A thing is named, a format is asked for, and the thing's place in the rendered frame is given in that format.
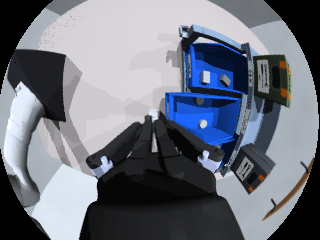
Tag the dark green tool case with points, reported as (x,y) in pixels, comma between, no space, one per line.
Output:
(272,78)

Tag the blue open-front bin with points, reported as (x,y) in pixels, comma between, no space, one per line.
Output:
(218,59)
(221,114)
(227,147)

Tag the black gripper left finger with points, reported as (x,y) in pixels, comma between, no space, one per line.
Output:
(120,147)

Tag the dark grey shelf rack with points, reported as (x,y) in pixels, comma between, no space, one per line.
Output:
(264,113)

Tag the black tool case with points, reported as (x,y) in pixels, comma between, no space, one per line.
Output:
(251,166)

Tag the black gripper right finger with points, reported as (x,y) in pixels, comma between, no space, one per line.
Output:
(169,133)

